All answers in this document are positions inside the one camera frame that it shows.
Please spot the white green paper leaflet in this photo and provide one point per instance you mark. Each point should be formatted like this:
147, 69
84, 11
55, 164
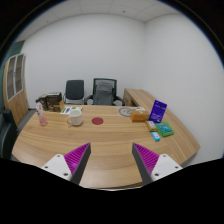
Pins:
67, 109

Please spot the wooden side desk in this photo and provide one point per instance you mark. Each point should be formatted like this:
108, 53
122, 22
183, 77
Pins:
138, 98

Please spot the clear plastic water bottle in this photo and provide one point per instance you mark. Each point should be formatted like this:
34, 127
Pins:
41, 115

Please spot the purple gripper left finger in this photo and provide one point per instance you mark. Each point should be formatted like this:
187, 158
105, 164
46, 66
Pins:
70, 166

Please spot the grey mesh office chair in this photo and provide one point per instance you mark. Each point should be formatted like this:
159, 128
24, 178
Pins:
104, 92

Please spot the small blue box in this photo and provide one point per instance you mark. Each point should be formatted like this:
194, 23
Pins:
155, 136

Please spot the wooden glass-door cabinet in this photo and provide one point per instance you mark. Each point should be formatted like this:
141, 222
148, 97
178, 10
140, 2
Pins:
14, 91

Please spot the round patterned plate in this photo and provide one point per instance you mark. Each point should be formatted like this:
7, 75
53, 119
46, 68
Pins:
126, 111

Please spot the white ceramic mug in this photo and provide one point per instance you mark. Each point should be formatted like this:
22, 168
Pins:
75, 118

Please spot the black office chair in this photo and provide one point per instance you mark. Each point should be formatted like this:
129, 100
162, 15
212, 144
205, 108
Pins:
74, 92

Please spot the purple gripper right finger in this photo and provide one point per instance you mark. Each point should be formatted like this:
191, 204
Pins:
152, 166

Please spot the brown cardboard boxes stack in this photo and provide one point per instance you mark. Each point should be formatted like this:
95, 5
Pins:
52, 102

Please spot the blue standing sign card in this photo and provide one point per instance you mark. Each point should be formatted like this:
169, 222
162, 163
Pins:
157, 112

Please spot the red round coaster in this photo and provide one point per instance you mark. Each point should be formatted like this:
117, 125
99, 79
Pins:
97, 121

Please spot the small brown box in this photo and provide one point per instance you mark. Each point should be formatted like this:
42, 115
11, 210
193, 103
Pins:
151, 126

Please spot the black chair at left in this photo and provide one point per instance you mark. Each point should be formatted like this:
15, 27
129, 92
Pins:
8, 134

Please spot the green flat box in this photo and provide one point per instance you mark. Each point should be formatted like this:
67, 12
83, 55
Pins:
164, 129

